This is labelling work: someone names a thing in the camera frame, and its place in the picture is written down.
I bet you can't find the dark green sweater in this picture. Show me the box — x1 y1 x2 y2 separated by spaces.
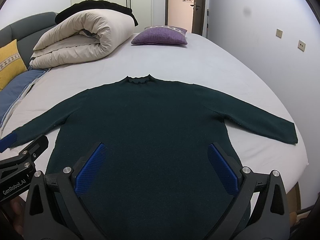
15 76 298 239

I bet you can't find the blue pillow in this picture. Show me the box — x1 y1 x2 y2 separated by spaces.
1 69 48 134

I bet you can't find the yellow embroidered cushion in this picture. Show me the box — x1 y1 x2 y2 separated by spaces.
0 40 27 90

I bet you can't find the grey upholstered headboard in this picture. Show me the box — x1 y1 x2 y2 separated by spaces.
0 12 56 68

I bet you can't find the rolled beige duvet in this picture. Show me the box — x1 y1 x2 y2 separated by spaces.
30 9 135 69

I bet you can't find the black garment behind duvet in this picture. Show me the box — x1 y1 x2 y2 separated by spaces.
55 0 138 27

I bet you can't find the white bed sheet mattress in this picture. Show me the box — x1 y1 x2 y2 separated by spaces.
1 34 308 191

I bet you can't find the purple cushion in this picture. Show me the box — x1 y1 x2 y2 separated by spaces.
131 25 188 45

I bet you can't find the dark brown door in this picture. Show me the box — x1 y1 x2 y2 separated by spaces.
191 0 206 35

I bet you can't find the wall socket plate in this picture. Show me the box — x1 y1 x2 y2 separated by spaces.
297 40 306 51
276 29 283 38

